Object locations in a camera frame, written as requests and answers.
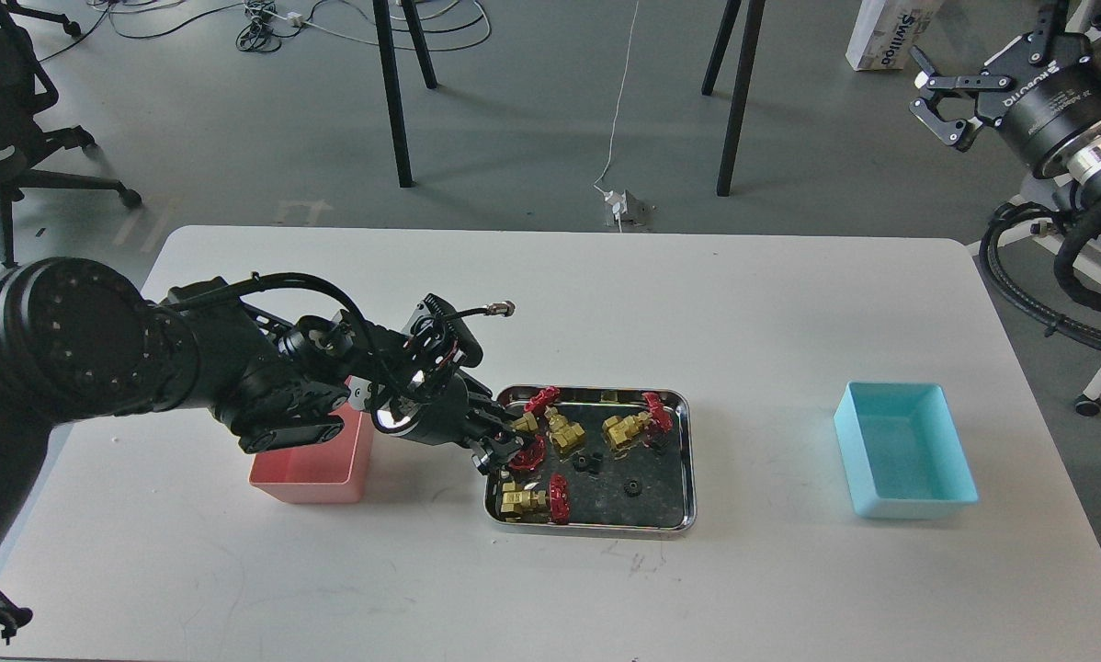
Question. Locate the brass valve red handle top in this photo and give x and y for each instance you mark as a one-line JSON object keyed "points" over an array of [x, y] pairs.
{"points": [[565, 435]]}

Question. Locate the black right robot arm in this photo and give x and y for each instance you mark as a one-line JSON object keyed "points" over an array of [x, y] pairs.
{"points": [[1078, 220]]}

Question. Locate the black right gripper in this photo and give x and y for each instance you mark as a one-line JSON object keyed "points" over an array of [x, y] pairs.
{"points": [[1042, 93]]}

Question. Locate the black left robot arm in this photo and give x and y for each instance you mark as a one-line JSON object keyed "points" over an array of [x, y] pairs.
{"points": [[272, 358]]}

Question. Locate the brass valve red handle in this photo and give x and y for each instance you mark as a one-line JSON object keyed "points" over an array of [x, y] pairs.
{"points": [[648, 426], [528, 503], [565, 435], [533, 452]]}

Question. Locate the pink plastic box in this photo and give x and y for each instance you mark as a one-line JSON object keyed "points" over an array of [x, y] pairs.
{"points": [[332, 472]]}

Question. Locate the white paper bag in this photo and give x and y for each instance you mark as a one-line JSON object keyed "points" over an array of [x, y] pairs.
{"points": [[885, 31]]}

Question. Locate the metal tray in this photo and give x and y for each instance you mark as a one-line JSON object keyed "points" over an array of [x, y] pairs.
{"points": [[667, 503]]}

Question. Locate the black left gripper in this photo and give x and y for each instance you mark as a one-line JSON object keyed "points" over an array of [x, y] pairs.
{"points": [[464, 414]]}

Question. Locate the black table legs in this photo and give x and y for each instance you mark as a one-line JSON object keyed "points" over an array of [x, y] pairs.
{"points": [[754, 11], [389, 67]]}

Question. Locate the brass valve red handle bottom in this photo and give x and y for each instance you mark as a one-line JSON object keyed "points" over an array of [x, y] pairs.
{"points": [[528, 503]]}

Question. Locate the light blue plastic box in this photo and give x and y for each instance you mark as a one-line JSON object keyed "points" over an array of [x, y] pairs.
{"points": [[901, 451]]}

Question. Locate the black table legs right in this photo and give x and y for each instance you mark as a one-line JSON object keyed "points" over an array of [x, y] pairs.
{"points": [[754, 11]]}

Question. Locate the white power adapter on floor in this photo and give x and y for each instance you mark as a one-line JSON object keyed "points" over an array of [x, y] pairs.
{"points": [[623, 211]]}

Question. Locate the black office chair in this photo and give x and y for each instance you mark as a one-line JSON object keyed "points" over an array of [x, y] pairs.
{"points": [[25, 91]]}

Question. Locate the black table legs left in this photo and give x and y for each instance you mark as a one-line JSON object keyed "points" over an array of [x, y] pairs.
{"points": [[389, 67]]}

